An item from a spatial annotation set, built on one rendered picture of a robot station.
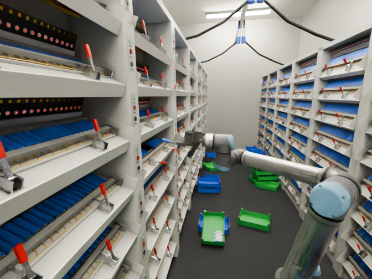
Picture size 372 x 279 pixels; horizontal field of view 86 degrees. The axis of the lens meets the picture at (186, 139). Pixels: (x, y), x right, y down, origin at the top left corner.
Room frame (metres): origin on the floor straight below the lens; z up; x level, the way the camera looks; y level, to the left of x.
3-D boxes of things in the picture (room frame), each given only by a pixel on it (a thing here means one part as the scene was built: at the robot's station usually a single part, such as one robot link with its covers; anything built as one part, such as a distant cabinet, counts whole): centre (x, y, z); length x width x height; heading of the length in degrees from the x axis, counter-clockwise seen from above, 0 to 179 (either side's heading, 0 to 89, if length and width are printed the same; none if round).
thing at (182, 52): (2.18, 0.05, 0.90); 0.20 x 0.09 x 1.81; 80
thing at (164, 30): (1.49, 0.18, 0.90); 0.20 x 0.09 x 1.81; 80
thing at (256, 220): (1.88, -0.70, 0.04); 0.30 x 0.20 x 0.08; 66
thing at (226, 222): (1.81, -0.27, 0.04); 0.30 x 0.20 x 0.08; 80
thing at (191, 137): (1.17, -0.05, 1.05); 0.12 x 0.08 x 0.09; 82
